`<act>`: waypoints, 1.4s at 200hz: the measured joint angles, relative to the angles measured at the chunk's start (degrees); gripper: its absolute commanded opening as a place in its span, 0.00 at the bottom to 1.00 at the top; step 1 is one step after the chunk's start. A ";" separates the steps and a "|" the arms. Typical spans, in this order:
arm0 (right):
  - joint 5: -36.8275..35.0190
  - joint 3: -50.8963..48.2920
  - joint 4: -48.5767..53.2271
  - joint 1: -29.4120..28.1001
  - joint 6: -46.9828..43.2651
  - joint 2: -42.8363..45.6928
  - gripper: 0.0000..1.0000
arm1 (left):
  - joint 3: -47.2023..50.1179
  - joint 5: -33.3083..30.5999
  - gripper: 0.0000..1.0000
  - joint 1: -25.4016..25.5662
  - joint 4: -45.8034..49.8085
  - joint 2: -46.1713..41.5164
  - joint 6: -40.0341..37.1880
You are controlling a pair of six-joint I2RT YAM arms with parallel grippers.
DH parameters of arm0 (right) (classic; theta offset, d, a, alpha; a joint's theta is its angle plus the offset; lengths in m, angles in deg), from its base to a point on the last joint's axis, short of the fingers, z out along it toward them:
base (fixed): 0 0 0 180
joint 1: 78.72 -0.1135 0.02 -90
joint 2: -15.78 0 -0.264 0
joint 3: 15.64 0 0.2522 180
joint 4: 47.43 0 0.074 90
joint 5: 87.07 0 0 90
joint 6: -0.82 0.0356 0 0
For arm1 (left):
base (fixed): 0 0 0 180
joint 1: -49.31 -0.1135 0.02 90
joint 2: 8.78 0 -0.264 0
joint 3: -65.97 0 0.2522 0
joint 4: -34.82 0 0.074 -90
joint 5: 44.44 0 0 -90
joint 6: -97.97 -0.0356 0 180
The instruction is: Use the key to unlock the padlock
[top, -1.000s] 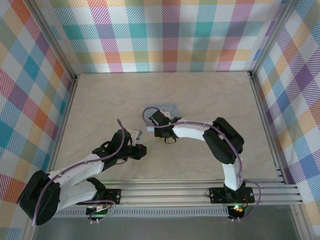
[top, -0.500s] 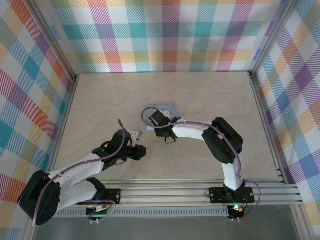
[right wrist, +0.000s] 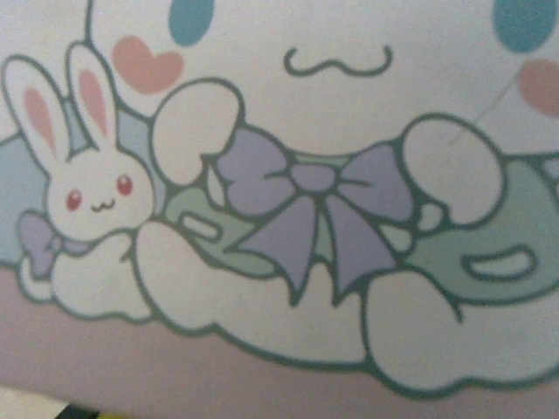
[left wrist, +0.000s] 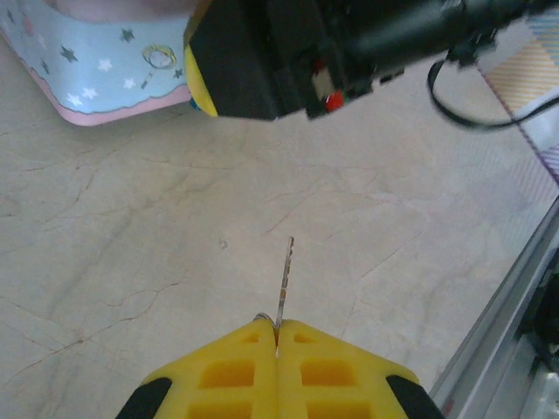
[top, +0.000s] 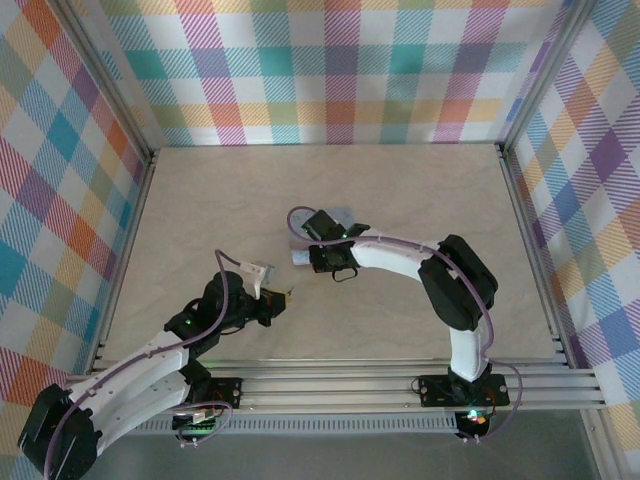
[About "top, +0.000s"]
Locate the grey metal sheet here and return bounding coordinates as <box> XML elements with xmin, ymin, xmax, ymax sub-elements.
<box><xmin>64</xmin><ymin>432</ymin><xmax>601</xmax><ymax>480</ymax></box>

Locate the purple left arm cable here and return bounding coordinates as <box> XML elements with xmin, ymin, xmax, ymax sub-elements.
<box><xmin>43</xmin><ymin>248</ymin><xmax>235</xmax><ymax>476</ymax></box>

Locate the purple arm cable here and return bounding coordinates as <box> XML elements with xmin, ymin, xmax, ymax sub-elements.
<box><xmin>287</xmin><ymin>205</ymin><xmax>525</xmax><ymax>444</ymax></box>
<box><xmin>43</xmin><ymin>248</ymin><xmax>235</xmax><ymax>476</ymax></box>

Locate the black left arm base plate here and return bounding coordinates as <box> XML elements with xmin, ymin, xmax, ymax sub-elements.
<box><xmin>188</xmin><ymin>377</ymin><xmax>245</xmax><ymax>412</ymax></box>

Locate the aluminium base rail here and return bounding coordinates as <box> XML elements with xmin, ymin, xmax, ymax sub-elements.
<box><xmin>54</xmin><ymin>357</ymin><xmax>609</xmax><ymax>415</ymax></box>

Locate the aluminium side rail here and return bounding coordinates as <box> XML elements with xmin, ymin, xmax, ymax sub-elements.
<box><xmin>84</xmin><ymin>147</ymin><xmax>160</xmax><ymax>376</ymax></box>
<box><xmin>497</xmin><ymin>143</ymin><xmax>576</xmax><ymax>369</ymax></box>

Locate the grey slotted cable duct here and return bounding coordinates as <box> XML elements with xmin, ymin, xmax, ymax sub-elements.
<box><xmin>97</xmin><ymin>417</ymin><xmax>459</xmax><ymax>435</ymax></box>

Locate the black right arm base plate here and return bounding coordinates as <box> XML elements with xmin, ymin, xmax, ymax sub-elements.
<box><xmin>418</xmin><ymin>373</ymin><xmax>510</xmax><ymax>407</ymax></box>

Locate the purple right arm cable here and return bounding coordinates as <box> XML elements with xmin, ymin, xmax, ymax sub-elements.
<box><xmin>287</xmin><ymin>205</ymin><xmax>525</xmax><ymax>444</ymax></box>

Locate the aluminium frame post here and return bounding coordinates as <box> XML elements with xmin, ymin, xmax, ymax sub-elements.
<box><xmin>58</xmin><ymin>0</ymin><xmax>160</xmax><ymax>166</ymax></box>
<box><xmin>497</xmin><ymin>0</ymin><xmax>599</xmax><ymax>154</ymax></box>

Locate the aluminium frame leg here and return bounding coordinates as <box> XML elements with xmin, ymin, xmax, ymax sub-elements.
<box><xmin>582</xmin><ymin>407</ymin><xmax>619</xmax><ymax>480</ymax></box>

